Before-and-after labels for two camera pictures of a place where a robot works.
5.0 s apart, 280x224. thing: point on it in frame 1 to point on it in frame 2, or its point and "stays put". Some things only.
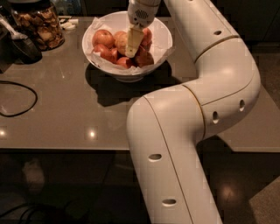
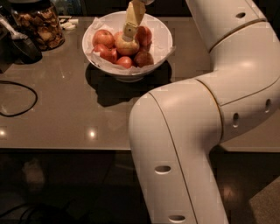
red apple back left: [103, 37] stays put
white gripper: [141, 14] to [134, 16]
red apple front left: [110, 55] stays put
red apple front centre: [125, 61] stays put
